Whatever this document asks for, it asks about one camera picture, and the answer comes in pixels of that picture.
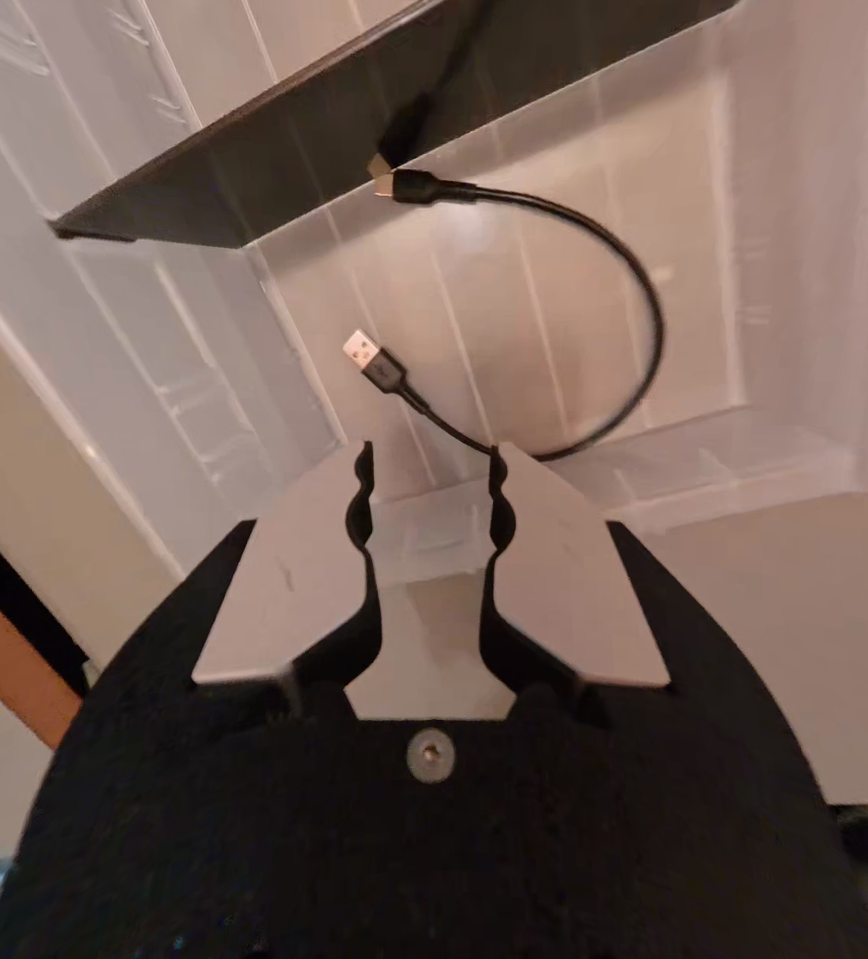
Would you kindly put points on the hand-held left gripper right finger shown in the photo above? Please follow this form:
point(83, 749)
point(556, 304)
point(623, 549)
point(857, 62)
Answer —
point(576, 592)

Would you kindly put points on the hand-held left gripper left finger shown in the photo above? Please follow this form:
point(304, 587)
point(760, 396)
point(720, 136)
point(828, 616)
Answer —
point(284, 584)

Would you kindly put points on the clear plastic bin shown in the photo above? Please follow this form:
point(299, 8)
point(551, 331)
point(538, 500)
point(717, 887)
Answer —
point(494, 300)

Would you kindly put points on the black power bank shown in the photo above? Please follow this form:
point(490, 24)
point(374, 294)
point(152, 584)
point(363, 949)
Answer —
point(254, 172)

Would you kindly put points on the grey desk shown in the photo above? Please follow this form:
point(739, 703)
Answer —
point(778, 637)

